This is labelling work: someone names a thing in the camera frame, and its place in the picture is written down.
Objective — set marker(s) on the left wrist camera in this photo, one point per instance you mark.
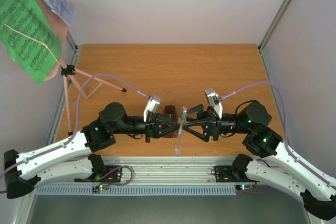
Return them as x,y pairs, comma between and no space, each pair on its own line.
151,106

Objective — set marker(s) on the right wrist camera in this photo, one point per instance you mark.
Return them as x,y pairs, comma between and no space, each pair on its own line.
214,101

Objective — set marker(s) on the clear plastic metronome cover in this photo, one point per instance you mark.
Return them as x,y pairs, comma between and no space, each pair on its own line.
178,135

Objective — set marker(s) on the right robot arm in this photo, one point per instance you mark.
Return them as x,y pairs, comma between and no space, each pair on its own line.
317,196

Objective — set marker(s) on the grey slotted cable duct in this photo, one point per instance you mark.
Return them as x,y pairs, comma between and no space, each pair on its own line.
138,190

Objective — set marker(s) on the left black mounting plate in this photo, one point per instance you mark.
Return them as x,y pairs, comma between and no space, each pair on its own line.
114,176

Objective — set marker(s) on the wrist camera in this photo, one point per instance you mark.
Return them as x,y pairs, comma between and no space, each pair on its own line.
151,106
214,101

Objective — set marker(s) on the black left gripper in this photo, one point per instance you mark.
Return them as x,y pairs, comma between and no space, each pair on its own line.
153,126

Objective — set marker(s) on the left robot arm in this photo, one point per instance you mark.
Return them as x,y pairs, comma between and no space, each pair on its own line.
76,156

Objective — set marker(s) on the green sheet music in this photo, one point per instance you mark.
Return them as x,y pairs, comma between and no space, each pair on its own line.
28,38

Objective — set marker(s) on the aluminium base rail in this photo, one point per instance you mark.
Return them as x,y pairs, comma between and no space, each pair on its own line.
168,167

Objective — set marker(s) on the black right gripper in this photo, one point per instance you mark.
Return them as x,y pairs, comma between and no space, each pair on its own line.
211,124

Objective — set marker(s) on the black mounting plate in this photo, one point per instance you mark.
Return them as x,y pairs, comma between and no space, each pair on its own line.
114,176
223,174

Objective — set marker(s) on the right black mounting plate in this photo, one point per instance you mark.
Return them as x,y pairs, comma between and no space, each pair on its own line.
223,174

